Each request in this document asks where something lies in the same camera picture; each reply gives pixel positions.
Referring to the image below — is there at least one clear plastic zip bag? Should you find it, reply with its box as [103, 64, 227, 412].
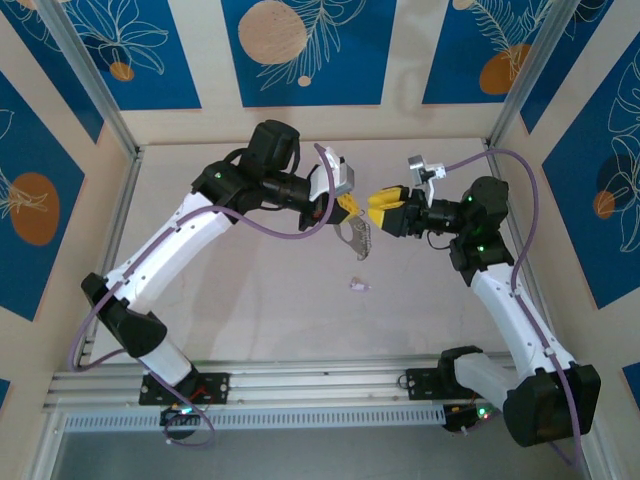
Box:
[331, 212, 376, 263]

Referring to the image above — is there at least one black controller board green LED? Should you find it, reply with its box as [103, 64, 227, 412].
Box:
[442, 402, 494, 435]
[159, 404, 201, 427]

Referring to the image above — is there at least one aluminium side rail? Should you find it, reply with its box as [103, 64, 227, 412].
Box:
[72, 147, 146, 371]
[483, 141, 561, 361]

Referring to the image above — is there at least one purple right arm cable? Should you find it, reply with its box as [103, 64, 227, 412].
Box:
[443, 148, 586, 471]

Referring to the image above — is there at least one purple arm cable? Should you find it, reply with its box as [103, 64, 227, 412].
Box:
[67, 143, 337, 449]
[443, 148, 586, 471]

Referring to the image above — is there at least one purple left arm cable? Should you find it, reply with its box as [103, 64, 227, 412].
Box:
[67, 143, 337, 449]

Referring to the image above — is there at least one aluminium corner post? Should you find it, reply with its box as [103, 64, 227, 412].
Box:
[37, 0, 144, 159]
[485, 0, 586, 154]

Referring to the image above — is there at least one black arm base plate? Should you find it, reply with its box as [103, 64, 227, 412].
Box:
[138, 370, 231, 406]
[404, 366, 499, 401]

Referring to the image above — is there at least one long aluminium base rail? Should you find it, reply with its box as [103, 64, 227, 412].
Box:
[42, 352, 594, 415]

